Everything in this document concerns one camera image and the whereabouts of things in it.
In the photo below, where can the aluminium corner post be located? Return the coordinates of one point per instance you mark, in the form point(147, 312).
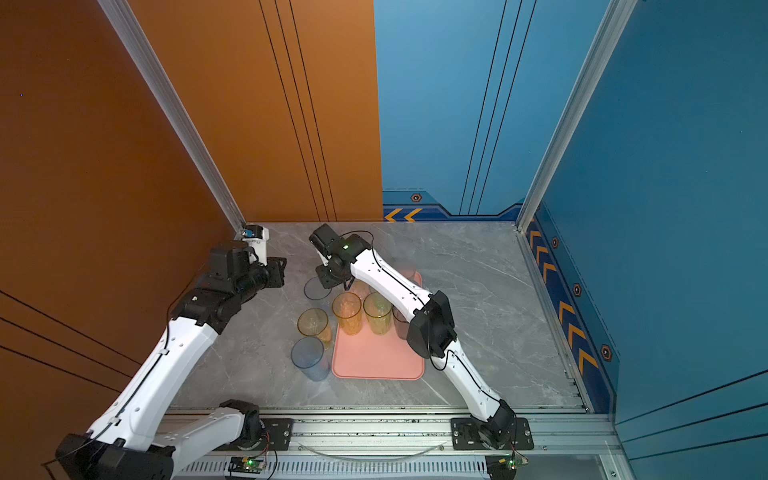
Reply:
point(126, 25)
point(598, 56)

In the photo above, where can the right green circuit board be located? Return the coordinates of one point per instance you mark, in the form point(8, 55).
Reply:
point(505, 467)

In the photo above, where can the aluminium front rail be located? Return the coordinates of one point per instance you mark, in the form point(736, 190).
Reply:
point(415, 443)

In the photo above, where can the left aluminium corner post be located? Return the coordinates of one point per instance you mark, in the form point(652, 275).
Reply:
point(126, 25)

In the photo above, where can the tall green glass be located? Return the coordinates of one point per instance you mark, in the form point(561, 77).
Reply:
point(378, 311)

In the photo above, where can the tall blue glass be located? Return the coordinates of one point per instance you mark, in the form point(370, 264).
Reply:
point(308, 355)

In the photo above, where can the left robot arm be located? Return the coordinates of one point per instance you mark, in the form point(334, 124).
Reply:
point(123, 442)

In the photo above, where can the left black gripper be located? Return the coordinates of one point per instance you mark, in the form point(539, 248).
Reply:
point(277, 271)

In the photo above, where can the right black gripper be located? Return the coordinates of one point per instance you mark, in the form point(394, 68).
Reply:
point(325, 279)

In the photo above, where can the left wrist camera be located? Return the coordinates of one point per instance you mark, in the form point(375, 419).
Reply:
point(256, 237)

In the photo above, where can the pale pink clear glass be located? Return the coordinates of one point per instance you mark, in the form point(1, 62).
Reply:
point(408, 270)

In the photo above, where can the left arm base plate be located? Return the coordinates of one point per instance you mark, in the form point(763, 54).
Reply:
point(275, 435)

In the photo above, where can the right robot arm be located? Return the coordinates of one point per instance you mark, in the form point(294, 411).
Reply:
point(431, 333)

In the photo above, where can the smoky grey glass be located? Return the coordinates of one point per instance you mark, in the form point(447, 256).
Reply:
point(401, 324)

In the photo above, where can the amber orange glass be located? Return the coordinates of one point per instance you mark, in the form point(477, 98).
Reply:
point(315, 322)

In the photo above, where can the left green circuit board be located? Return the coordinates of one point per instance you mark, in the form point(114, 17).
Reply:
point(246, 465)

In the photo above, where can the tall yellow glass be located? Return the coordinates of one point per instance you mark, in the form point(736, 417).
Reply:
point(347, 307)

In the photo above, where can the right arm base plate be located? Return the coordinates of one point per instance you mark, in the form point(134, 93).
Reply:
point(465, 435)

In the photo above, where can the pink plastic tray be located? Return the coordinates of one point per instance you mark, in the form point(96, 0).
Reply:
point(374, 357)

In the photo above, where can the blue short glass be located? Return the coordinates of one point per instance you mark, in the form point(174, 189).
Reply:
point(315, 291)

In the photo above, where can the green circuit board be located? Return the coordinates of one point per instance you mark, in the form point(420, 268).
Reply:
point(505, 467)
point(246, 465)

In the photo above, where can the right aluminium corner post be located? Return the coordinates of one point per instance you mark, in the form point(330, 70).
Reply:
point(598, 56)

